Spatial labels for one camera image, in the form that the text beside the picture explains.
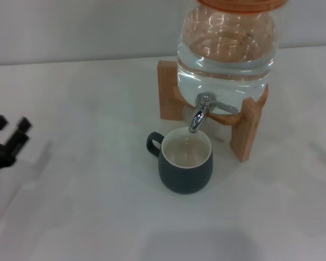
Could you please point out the glass water dispenser jar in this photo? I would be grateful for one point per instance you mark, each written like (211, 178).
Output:
(222, 62)

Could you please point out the orange jar lid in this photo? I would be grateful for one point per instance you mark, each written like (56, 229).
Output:
(241, 6)

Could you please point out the dark grey ceramic mug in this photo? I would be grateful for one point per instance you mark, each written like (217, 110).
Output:
(184, 179)

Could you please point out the wooden dispenser stand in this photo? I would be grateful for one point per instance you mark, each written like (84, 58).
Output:
(167, 89)

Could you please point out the chrome faucet with lever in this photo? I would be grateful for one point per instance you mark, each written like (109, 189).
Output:
(198, 117)

